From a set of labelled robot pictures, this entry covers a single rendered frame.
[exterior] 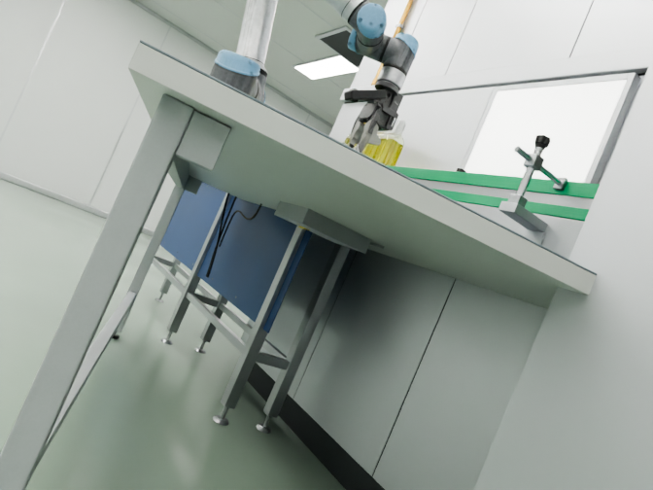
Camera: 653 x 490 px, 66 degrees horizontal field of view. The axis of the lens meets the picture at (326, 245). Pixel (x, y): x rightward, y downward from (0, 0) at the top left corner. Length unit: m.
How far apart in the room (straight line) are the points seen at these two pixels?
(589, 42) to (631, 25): 0.11
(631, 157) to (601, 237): 0.13
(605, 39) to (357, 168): 1.10
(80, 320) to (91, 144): 6.67
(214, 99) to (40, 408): 0.42
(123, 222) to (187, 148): 0.12
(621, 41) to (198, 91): 1.22
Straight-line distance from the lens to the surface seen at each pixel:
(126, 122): 7.37
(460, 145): 1.69
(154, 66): 0.64
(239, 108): 0.63
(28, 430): 0.73
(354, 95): 1.45
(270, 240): 1.83
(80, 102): 7.32
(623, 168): 0.91
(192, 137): 0.67
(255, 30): 1.58
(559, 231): 1.12
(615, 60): 1.54
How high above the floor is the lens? 0.60
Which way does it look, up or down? 2 degrees up
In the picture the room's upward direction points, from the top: 23 degrees clockwise
